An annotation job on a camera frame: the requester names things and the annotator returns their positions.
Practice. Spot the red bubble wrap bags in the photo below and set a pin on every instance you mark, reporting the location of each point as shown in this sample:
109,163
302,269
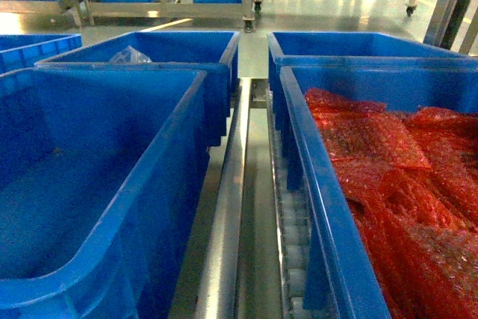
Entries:
410,181

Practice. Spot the steel roller rail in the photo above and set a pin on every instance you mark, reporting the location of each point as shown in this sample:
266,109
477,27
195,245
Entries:
248,251

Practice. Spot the blue bin far left edge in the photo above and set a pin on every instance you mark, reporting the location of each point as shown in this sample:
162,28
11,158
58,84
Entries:
24,50

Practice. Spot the blue bin rear right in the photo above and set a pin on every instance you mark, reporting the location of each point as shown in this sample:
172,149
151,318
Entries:
350,50

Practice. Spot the blue bin rear left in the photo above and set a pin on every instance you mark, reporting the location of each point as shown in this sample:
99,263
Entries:
214,52

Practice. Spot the large blue bin near right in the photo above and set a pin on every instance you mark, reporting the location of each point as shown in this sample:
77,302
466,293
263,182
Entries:
339,262

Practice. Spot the clear plastic bag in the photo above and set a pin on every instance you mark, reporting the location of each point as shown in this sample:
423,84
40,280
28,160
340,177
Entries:
130,55

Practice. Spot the large blue bin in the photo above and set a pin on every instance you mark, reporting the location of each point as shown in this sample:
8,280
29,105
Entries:
339,262
101,173

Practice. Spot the steel shelf rack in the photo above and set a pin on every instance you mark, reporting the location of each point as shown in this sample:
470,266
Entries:
85,12

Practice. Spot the large blue bin near left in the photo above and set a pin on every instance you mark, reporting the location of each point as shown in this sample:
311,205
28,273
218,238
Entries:
101,173

